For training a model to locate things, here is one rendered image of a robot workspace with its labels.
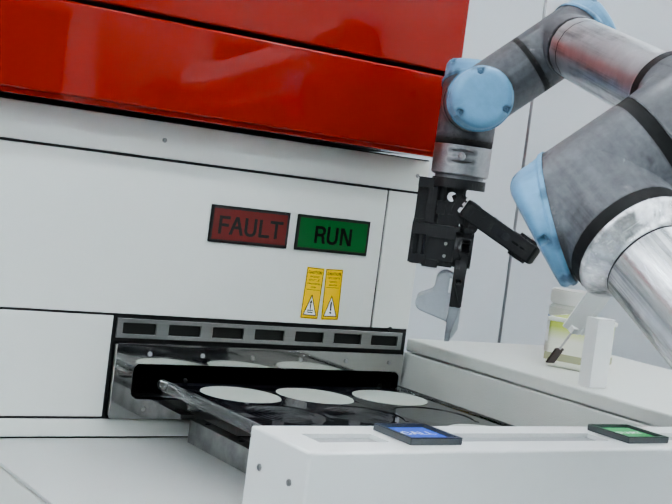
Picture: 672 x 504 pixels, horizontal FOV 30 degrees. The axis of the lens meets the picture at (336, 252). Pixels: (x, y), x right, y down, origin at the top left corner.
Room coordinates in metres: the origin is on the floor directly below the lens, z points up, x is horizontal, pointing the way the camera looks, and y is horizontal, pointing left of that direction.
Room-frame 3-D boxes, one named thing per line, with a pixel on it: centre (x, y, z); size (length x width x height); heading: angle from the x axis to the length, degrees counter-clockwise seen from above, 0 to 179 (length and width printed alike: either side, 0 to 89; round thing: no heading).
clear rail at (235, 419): (1.39, 0.09, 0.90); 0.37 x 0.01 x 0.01; 34
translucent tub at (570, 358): (1.69, -0.34, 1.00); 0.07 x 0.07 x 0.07; 60
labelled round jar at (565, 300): (1.84, -0.36, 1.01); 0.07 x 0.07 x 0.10
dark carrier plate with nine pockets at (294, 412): (1.49, -0.06, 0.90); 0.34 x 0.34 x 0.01; 34
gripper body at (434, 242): (1.64, -0.14, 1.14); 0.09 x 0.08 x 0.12; 85
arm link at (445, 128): (1.64, -0.15, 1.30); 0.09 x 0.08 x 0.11; 0
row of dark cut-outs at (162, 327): (1.66, 0.07, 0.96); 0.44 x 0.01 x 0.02; 124
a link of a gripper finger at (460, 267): (1.62, -0.16, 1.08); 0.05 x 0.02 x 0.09; 175
